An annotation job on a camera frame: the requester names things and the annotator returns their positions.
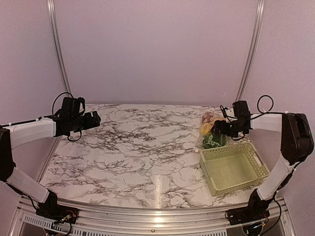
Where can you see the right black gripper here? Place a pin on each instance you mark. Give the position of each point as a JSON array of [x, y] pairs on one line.
[[222, 131]]

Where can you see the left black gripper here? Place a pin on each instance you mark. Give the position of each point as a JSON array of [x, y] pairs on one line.
[[89, 123]]

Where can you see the green fake bok choy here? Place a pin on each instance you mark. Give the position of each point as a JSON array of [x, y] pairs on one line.
[[211, 141]]

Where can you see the clear zip top bag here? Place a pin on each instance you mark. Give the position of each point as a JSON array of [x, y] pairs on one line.
[[224, 140]]

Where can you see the pale green plastic basket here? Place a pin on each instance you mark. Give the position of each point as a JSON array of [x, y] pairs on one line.
[[231, 168]]

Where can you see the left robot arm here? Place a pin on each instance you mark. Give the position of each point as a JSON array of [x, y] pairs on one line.
[[14, 135]]

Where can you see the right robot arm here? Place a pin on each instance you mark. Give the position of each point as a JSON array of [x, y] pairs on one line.
[[296, 145]]

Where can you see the brown fake potato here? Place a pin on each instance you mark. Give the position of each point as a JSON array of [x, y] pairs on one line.
[[208, 117]]

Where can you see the yellow fake lemon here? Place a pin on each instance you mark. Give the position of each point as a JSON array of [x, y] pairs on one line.
[[205, 129]]

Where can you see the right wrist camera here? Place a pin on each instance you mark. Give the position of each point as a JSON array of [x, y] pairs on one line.
[[241, 109]]

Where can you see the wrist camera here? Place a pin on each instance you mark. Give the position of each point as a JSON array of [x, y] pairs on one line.
[[74, 106], [241, 109]]

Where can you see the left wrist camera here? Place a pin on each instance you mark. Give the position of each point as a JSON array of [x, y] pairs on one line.
[[74, 106]]

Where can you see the right aluminium frame post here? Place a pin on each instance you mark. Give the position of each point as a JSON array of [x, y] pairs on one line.
[[252, 49]]

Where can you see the aluminium frame post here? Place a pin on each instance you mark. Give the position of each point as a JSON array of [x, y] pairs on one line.
[[57, 44], [252, 49]]

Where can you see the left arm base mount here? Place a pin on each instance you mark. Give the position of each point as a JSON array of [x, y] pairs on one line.
[[59, 213]]

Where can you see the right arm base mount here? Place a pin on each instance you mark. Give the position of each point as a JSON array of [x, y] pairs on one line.
[[243, 215]]

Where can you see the aluminium front rail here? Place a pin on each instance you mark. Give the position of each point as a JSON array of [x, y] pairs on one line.
[[98, 220]]

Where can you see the left aluminium frame post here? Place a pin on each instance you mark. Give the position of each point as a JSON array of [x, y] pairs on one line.
[[57, 44]]

